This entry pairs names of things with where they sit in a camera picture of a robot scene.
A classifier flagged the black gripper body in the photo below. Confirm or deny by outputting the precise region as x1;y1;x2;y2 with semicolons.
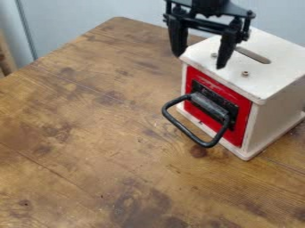
164;0;256;41

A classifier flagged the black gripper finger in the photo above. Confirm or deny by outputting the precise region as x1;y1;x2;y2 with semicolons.
168;15;189;57
216;28;240;69

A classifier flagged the red wooden drawer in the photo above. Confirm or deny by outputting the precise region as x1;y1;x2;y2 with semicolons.
184;66;253;147

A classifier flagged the white wooden drawer cabinet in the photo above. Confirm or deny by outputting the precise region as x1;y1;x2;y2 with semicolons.
180;28;305;160

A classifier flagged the wooden object at left edge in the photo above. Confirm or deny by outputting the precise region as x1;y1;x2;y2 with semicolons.
0;29;18;78

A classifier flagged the black metal drawer handle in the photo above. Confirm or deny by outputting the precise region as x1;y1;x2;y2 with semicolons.
161;79;241;149

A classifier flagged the grey vertical wall pipe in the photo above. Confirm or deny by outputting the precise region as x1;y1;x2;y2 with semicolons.
15;0;39;61

